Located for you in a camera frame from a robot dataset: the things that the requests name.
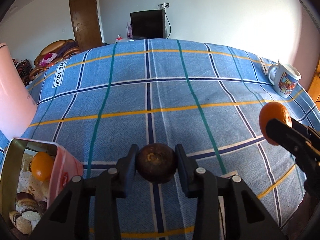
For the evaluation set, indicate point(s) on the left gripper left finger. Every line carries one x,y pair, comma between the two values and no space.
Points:
68,216

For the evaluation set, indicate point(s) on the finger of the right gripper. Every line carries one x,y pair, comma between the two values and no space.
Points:
285,134

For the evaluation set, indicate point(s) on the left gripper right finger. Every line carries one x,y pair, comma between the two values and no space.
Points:
226,207

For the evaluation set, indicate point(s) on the orange mandarin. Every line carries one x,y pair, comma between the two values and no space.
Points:
273,110
41,166

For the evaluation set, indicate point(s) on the dark brown passion fruit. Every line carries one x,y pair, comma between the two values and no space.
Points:
156,163

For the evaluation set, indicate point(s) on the colourful printed white mug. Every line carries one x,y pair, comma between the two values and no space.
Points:
283,78

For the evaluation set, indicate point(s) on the pink metal tin box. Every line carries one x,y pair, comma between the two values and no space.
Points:
16,177

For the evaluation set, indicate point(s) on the blue plaid tablecloth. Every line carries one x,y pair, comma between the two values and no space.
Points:
206,97

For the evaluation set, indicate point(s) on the white electric kettle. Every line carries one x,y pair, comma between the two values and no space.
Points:
17,106

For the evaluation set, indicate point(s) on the brown leather armchair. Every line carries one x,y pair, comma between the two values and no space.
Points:
53,53

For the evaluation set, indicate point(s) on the black television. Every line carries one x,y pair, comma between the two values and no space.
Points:
148,24

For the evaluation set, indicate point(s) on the brown wooden door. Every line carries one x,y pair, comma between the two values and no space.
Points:
85,22

